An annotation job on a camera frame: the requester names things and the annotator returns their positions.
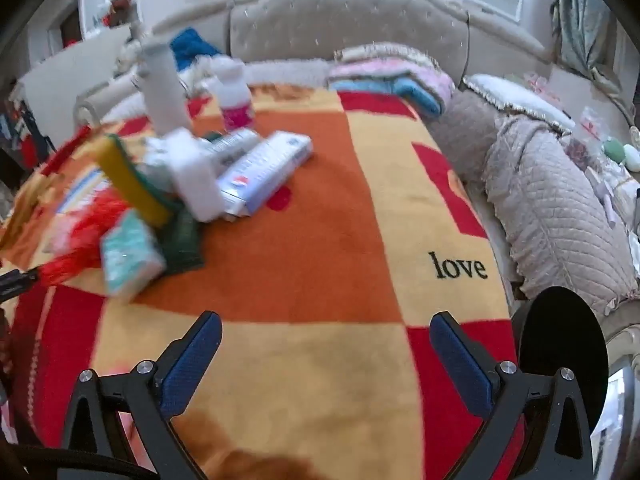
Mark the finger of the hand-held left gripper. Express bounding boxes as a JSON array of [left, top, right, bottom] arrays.
[[0, 267, 43, 303]]

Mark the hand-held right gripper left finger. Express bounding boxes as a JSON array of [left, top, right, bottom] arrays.
[[60, 310, 223, 480]]

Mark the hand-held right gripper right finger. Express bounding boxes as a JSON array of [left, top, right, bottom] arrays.
[[429, 311, 596, 480]]

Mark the red plastic bag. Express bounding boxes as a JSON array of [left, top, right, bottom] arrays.
[[37, 195, 133, 286]]

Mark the black round trash bin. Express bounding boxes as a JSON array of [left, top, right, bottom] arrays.
[[512, 286, 610, 436]]

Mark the dark green box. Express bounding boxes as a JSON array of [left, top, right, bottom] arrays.
[[160, 207, 206, 276]]

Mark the white medicine box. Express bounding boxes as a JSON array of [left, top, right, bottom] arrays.
[[167, 127, 223, 223]]

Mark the striped flat white box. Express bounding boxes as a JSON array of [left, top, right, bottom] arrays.
[[52, 167, 118, 221]]

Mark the teal tissue pack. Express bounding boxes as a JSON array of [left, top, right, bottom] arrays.
[[100, 210, 167, 298]]

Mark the yellow green sponge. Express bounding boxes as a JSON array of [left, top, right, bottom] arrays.
[[97, 135, 183, 228]]

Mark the white flat panel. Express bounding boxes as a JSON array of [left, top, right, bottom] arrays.
[[592, 355, 633, 441]]

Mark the beige quilted bedspread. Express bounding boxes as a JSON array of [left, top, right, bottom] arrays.
[[425, 87, 640, 316]]

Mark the orange red printed blanket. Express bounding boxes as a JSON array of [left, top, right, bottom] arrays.
[[0, 82, 526, 480]]

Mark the white blue toothpaste box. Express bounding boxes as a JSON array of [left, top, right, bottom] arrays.
[[215, 130, 314, 218]]

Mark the white cabinet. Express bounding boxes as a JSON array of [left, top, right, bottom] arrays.
[[20, 25, 136, 126]]

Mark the white green-ended box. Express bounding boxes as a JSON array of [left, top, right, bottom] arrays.
[[200, 127, 258, 173]]

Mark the white thermos bottle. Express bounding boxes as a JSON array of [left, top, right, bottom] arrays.
[[131, 20, 193, 133]]

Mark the green plush toy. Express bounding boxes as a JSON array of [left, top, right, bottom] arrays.
[[602, 137, 640, 171]]

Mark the white frilled pillow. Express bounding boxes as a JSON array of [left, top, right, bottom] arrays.
[[462, 74, 576, 133]]

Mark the white bottle pink label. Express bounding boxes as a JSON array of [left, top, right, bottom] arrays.
[[212, 57, 253, 131]]

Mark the blue folded towel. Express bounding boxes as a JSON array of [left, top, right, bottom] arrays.
[[330, 77, 446, 117]]

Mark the blue cloth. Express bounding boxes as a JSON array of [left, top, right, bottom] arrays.
[[170, 27, 223, 73]]

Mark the pink folded blanket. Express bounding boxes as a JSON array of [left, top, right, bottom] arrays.
[[330, 55, 456, 106]]

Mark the patterned curtain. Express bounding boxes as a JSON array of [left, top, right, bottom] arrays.
[[550, 0, 626, 101]]

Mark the beige tufted headboard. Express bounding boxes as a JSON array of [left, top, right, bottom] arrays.
[[150, 0, 551, 66]]

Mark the cream carved bed frame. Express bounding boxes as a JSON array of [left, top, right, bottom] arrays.
[[600, 300, 640, 356]]

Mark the pink handled brush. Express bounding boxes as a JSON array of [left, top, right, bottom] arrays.
[[595, 180, 626, 228]]

